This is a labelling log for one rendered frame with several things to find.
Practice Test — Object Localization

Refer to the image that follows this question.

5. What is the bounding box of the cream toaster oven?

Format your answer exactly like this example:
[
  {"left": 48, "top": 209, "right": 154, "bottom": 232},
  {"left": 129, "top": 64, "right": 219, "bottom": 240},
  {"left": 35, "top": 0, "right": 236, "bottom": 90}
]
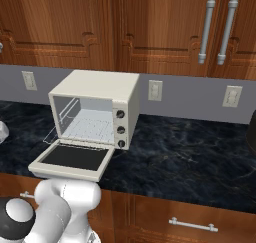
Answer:
[{"left": 48, "top": 69, "right": 141, "bottom": 151}]

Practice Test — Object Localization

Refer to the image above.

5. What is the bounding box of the toaster oven door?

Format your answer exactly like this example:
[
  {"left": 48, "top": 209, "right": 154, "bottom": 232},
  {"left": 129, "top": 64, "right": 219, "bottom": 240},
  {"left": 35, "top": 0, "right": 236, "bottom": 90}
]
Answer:
[{"left": 28, "top": 138, "right": 116, "bottom": 183}]

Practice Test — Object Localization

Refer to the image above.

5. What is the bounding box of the black rounded object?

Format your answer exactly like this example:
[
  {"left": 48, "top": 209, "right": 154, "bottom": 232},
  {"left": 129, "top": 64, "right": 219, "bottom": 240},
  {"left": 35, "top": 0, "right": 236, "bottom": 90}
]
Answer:
[{"left": 246, "top": 114, "right": 256, "bottom": 152}]

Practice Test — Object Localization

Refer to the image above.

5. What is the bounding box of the pale grey rounded object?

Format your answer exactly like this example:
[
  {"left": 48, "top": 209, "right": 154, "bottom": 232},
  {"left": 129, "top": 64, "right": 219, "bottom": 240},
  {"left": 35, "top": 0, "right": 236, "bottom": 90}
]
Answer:
[{"left": 0, "top": 121, "right": 10, "bottom": 145}]

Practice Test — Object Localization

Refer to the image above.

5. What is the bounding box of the white wall outlet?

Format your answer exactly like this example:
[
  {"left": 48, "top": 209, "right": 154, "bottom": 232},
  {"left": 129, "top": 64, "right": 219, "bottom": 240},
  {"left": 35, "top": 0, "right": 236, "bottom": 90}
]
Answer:
[
  {"left": 21, "top": 70, "right": 38, "bottom": 92},
  {"left": 147, "top": 79, "right": 164, "bottom": 102},
  {"left": 222, "top": 84, "right": 244, "bottom": 109}
]

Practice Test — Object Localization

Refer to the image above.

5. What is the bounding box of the wire toaster oven rack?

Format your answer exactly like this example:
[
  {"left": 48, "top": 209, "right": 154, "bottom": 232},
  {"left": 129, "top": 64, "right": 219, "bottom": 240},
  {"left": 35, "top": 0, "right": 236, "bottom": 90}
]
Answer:
[{"left": 58, "top": 97, "right": 115, "bottom": 145}]

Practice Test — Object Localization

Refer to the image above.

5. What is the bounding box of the wooden wall cupboard door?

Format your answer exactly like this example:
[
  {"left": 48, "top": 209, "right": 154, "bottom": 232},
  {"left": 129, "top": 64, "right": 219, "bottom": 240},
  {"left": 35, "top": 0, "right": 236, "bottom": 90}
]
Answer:
[
  {"left": 213, "top": 0, "right": 256, "bottom": 81},
  {"left": 0, "top": 0, "right": 116, "bottom": 72},
  {"left": 113, "top": 0, "right": 216, "bottom": 77}
]

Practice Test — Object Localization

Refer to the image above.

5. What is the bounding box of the silver base cupboard handle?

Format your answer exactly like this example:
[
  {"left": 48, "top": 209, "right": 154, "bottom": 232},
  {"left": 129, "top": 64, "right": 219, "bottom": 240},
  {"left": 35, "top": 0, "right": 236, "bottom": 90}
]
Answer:
[
  {"left": 168, "top": 216, "right": 220, "bottom": 233},
  {"left": 19, "top": 191, "right": 37, "bottom": 200}
]

